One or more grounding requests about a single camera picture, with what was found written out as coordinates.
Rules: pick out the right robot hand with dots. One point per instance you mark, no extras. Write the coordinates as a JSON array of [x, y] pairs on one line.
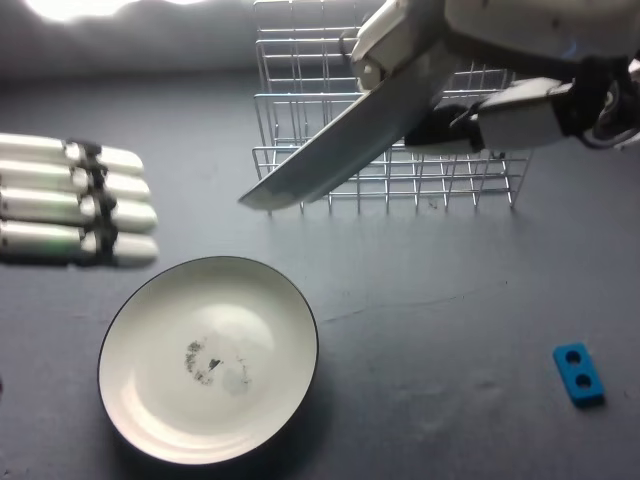
[[525, 30]]

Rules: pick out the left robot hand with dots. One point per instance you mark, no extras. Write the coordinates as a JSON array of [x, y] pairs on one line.
[[40, 200]]

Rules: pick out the white plate with dark rim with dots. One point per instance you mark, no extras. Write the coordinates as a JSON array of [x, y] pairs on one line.
[[360, 135], [200, 325]]

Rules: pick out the blue block with two holes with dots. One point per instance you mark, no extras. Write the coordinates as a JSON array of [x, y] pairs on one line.
[[592, 390]]

